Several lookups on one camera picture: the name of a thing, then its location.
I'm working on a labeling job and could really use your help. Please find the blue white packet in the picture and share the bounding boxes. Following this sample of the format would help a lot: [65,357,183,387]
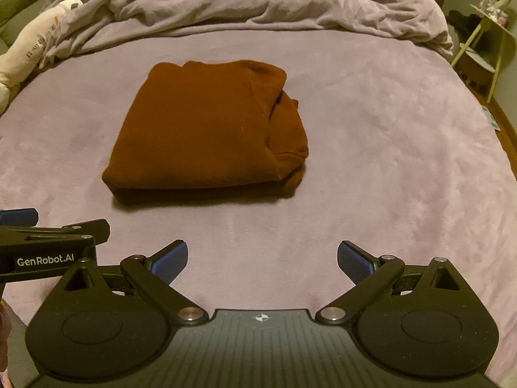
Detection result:
[480,105,501,130]

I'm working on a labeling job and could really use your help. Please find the yellow side table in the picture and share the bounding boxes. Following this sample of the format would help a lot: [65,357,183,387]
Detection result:
[450,4,512,103]

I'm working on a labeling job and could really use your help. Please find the small pink bottles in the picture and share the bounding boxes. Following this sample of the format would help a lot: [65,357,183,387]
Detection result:
[479,0,507,25]

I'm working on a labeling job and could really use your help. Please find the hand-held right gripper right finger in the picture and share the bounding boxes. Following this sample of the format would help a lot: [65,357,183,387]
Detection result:
[316,240,461,326]

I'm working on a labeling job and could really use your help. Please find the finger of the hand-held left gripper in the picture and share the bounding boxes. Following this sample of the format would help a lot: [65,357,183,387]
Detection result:
[0,208,40,227]
[0,219,111,248]

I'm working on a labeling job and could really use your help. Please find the purple bed sheet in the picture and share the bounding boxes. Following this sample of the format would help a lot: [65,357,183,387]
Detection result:
[0,20,517,388]

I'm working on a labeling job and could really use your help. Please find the dark cloth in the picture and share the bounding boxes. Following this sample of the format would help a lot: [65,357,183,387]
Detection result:
[448,10,479,39]

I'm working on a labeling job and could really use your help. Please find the person's left forearm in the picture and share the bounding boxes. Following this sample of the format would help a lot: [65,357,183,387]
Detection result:
[0,301,11,372]

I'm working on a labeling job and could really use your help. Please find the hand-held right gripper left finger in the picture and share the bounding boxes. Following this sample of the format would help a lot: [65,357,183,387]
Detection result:
[60,240,206,326]

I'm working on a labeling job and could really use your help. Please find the white printed pillow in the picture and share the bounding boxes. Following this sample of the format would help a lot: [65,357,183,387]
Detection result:
[0,0,84,110]

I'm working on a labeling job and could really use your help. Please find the rust brown knit cardigan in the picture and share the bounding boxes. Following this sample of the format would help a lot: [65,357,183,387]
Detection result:
[101,60,311,203]

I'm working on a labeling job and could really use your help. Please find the green upholstered headboard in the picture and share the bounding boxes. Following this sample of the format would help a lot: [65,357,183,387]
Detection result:
[0,0,67,55]

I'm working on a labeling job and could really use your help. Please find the crumpled purple duvet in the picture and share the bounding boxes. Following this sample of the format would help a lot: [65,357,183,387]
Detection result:
[38,0,454,63]

